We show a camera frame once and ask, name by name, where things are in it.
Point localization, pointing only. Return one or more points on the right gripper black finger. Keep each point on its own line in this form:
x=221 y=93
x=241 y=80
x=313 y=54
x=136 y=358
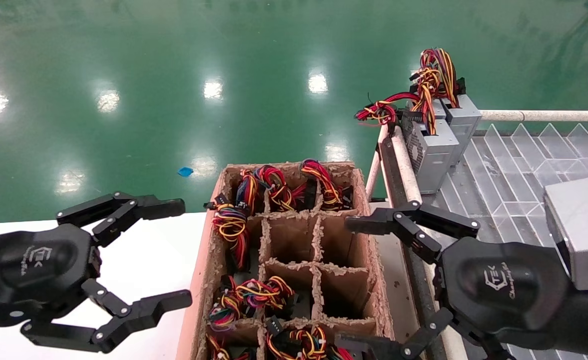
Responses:
x=368 y=349

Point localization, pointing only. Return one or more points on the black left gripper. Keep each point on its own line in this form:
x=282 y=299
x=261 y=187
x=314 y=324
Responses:
x=34 y=265

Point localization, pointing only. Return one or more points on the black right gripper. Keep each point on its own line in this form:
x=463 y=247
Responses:
x=503 y=285

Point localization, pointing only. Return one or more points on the brown cardboard divider box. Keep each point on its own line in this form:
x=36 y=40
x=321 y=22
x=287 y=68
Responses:
x=341 y=240

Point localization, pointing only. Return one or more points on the long white rack pipe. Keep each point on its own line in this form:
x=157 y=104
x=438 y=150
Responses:
x=406 y=170

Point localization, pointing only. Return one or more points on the power supply with white-dotted connector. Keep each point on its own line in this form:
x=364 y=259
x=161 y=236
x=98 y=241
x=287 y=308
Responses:
x=303 y=342

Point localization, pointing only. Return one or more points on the small blue scrap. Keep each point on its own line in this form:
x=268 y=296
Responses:
x=185 y=172

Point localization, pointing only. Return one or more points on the power supply with black connector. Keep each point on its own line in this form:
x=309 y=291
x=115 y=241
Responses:
x=279 y=192

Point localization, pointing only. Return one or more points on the clear plastic divider sheet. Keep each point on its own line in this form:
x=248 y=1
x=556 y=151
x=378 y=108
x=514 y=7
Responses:
x=518 y=165

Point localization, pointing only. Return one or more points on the white horizontal rack pipe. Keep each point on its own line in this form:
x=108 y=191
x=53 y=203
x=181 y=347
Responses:
x=548 y=115

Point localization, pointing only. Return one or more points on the black rack rail strip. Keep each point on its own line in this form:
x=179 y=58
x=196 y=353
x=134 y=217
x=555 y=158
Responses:
x=396 y=180

